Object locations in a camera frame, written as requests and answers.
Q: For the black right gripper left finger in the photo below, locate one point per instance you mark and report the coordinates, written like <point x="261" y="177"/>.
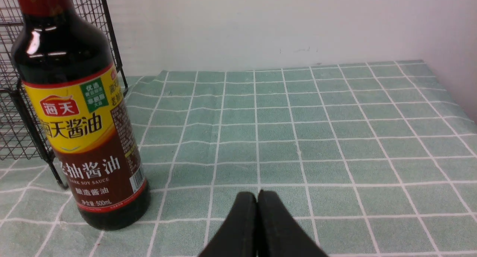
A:
<point x="235" y="237"/>

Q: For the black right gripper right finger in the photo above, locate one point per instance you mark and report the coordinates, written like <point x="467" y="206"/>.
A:
<point x="278" y="234"/>

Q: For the dark soy sauce bottle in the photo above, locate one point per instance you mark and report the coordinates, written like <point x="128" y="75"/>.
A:
<point x="67" y="68"/>

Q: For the green checkered tablecloth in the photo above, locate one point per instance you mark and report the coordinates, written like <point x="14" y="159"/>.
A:
<point x="372" y="159"/>

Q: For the black wire mesh shelf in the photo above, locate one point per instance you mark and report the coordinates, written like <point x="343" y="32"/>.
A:
<point x="21" y="132"/>

